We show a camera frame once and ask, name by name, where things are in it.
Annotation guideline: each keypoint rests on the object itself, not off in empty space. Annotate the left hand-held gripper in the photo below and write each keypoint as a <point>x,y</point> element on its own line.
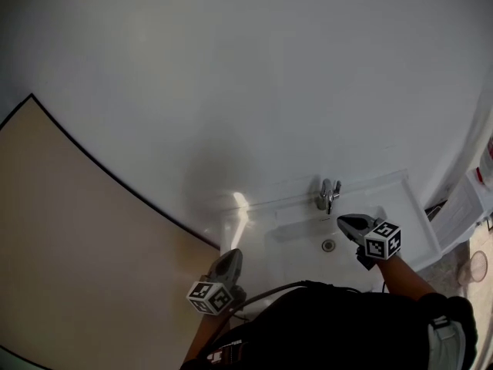
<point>210,299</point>

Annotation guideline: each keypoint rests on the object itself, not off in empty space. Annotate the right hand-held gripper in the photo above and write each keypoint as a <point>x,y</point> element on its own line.
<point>381,243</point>

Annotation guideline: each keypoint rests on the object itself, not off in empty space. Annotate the person's left forearm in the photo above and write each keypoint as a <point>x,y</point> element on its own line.
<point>208,334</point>

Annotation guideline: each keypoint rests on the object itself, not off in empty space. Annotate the person's right forearm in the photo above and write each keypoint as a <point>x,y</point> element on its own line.
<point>404,280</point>

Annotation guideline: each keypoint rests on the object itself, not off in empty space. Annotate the chrome faucet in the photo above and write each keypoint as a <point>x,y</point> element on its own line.
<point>327,197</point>

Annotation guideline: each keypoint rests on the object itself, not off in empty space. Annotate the white vanity cabinet with sink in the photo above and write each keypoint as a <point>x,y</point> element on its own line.
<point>292,226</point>

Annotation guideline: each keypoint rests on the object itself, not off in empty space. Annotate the red black chest box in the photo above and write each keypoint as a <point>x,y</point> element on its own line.
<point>227,353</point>

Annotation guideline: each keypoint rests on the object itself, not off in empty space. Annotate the white water dispenser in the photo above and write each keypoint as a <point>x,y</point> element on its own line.
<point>458,214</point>

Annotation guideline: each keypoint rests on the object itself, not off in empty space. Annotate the pink mesh wastebasket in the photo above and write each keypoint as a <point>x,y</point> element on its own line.
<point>473,268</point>

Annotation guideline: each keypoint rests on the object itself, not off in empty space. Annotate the clear water jug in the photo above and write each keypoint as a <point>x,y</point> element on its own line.
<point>487,156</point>

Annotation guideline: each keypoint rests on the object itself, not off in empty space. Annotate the large beige panel board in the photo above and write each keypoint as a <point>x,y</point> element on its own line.
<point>77,226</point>

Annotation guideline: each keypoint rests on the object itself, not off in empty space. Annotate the person wearing head camera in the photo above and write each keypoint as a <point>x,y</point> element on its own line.
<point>327,330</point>

